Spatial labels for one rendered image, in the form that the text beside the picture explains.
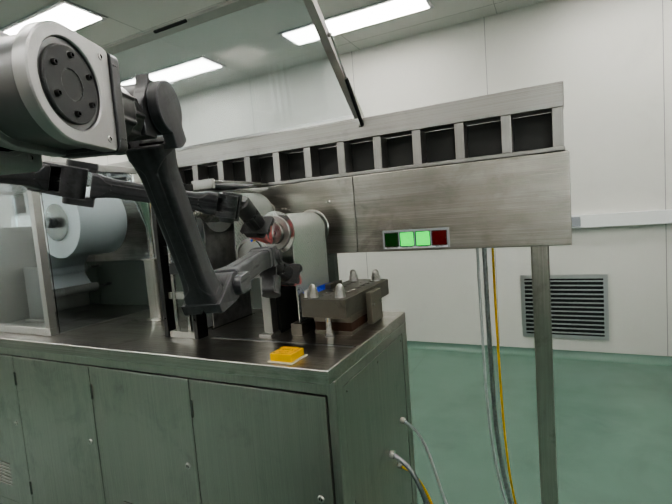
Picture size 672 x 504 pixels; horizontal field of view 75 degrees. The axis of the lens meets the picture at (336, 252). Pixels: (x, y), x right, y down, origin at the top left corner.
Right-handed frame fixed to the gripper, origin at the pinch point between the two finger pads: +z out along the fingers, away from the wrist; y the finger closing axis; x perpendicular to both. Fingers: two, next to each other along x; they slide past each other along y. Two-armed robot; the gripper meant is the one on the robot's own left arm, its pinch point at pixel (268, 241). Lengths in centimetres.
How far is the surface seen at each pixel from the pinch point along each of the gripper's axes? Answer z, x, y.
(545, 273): 46, 21, 85
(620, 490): 142, -29, 120
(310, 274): 19.0, -0.9, 8.3
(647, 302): 242, 122, 163
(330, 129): 1, 55, 7
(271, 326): 18.6, -22.4, 0.3
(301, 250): 9.3, 2.8, 7.5
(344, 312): 13.4, -17.0, 27.5
